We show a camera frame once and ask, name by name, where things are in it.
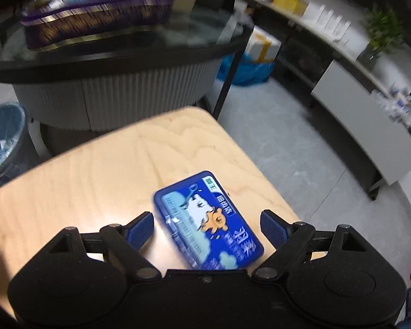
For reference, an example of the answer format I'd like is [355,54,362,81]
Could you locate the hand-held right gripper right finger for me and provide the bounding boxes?
[252,209,381,280]

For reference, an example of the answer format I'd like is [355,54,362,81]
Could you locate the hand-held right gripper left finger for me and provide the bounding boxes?
[44,211,161,280]

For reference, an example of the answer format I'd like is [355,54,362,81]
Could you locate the blue tissue pack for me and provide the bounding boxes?
[153,170,265,271]

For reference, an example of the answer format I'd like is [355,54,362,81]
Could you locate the white cabinet panel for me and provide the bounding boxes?
[310,59,411,187]

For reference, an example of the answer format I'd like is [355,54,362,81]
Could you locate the blue plastic packages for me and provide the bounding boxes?
[216,54,275,86]

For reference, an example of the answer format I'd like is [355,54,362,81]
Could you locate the trash bin with blue bag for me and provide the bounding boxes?
[0,104,30,184]

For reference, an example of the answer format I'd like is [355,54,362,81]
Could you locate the clear plastic packaging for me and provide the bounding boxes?
[372,89,401,120]

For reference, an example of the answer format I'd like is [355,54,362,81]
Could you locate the long television cabinet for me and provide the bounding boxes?
[240,0,411,199]

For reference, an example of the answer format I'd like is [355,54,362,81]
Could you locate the black glass table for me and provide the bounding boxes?
[0,7,256,132]

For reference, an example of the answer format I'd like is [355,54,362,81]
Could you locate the white cardboard box yellow tape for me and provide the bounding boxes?
[244,25,282,63]

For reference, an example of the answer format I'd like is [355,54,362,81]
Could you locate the white router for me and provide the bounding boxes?
[303,3,353,45]

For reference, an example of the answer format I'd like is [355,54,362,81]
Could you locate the purple woven basket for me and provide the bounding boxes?
[21,0,176,51]

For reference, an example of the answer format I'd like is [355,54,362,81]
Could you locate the bamboo plant in dark pot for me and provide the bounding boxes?
[357,3,409,70]

